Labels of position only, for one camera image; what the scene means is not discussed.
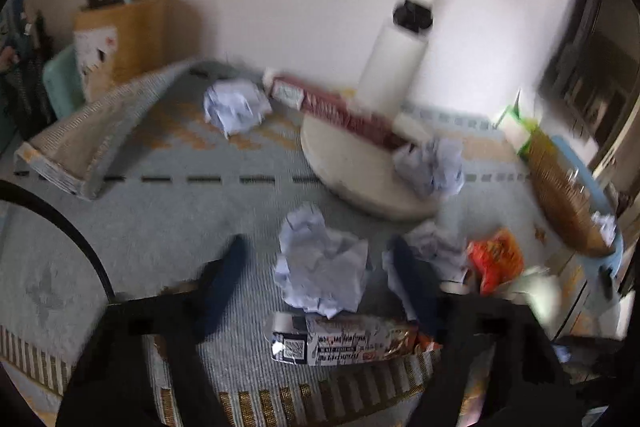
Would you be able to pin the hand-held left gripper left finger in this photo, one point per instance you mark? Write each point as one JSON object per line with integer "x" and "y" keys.
{"x": 225, "y": 287}

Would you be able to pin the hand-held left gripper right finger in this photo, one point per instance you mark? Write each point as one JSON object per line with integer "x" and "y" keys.
{"x": 415, "y": 287}

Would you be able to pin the pale blue paper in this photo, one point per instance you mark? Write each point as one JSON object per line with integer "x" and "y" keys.
{"x": 320, "y": 267}
{"x": 435, "y": 167}
{"x": 235, "y": 107}
{"x": 604, "y": 227}
{"x": 440, "y": 247}

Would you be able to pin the golden ribbed bowl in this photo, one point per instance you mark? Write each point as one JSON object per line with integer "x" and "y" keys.
{"x": 565, "y": 192}

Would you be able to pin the orange snack packet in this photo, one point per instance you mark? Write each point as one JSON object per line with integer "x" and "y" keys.
{"x": 495, "y": 262}

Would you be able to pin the silver snack bar wrapper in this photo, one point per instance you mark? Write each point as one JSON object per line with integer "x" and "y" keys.
{"x": 340, "y": 342}

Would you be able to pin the patterned woven rug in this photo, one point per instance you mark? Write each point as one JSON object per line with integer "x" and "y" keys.
{"x": 150, "y": 207}

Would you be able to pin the white object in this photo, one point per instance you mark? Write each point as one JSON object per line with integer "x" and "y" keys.
{"x": 540, "y": 299}

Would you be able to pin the green and white carton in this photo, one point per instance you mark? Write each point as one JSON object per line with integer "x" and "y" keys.
{"x": 520, "y": 132}

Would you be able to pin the long maroon box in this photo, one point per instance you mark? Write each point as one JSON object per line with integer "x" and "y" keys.
{"x": 340, "y": 112}

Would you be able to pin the white floor lamp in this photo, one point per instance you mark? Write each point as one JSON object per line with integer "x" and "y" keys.
{"x": 395, "y": 67}

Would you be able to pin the brown cardboard box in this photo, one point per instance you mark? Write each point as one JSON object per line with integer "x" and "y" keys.
{"x": 130, "y": 42}

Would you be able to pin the teal plastic container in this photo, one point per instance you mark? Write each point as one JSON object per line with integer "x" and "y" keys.
{"x": 60, "y": 82}

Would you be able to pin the dark cabinet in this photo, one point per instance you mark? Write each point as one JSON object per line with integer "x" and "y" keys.
{"x": 590, "y": 72}

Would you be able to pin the dark striped cloth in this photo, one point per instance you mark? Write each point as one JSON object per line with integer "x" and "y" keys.
{"x": 25, "y": 57}

